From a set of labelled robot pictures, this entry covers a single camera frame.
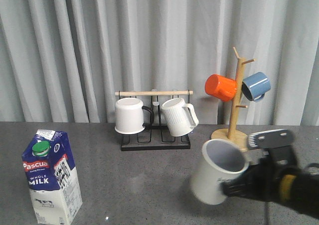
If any cream HOME mug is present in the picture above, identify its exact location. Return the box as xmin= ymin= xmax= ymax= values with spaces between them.
xmin=190 ymin=139 xmax=249 ymax=205

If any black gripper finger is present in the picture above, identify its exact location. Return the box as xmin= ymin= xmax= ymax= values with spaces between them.
xmin=220 ymin=178 xmax=246 ymax=198

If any blue mug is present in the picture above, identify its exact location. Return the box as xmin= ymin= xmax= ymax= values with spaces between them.
xmin=242 ymin=72 xmax=271 ymax=102

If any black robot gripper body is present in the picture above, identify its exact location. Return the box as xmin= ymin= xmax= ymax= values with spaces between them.
xmin=243 ymin=157 xmax=289 ymax=202

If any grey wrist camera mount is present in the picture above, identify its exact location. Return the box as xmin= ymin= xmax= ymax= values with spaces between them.
xmin=247 ymin=129 xmax=298 ymax=166

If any grey curtain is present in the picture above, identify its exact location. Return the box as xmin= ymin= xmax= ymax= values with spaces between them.
xmin=0 ymin=0 xmax=319 ymax=125

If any blue white milk carton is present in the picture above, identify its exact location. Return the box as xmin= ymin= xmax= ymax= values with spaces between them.
xmin=21 ymin=129 xmax=82 ymax=225

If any black wire mug rack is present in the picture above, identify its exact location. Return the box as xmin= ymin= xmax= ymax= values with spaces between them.
xmin=115 ymin=89 xmax=193 ymax=151

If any white ribbed mug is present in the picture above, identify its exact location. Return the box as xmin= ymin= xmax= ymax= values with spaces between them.
xmin=161 ymin=98 xmax=199 ymax=137

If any wooden mug tree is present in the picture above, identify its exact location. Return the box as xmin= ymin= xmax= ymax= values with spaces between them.
xmin=210 ymin=47 xmax=255 ymax=152

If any orange mug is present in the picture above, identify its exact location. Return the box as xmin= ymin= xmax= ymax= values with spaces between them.
xmin=205 ymin=74 xmax=237 ymax=102

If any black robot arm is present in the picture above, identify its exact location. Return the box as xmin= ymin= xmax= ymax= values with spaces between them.
xmin=221 ymin=157 xmax=319 ymax=219

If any white mug black handle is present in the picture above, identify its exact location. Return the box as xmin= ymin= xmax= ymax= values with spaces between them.
xmin=115 ymin=97 xmax=155 ymax=135

